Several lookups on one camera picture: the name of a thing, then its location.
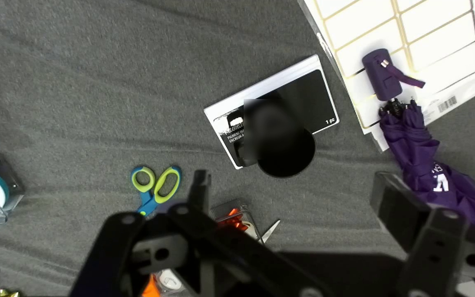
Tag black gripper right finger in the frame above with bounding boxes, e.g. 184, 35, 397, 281
369, 172, 475, 297

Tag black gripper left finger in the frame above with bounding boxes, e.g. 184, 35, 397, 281
69, 170, 210, 297

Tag red gift bow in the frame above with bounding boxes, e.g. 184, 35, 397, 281
219, 208, 247, 231

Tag orange ribbon piece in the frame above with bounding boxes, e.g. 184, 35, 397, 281
141, 276, 161, 297

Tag gold gift bow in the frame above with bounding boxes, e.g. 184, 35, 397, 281
0, 287, 21, 297

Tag green blue scissors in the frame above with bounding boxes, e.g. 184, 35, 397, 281
258, 218, 281, 245
130, 165, 182, 217

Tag purple folded umbrella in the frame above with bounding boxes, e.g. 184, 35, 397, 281
377, 101, 475, 225

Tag purple umbrella sleeve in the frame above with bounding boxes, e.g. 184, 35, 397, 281
362, 48, 425, 101

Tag black cylindrical cup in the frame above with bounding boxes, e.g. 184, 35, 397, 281
250, 104, 314, 179

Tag white label sheet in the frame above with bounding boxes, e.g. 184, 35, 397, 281
296, 0, 475, 151

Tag black and white box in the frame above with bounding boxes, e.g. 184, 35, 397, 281
204, 55, 339, 179

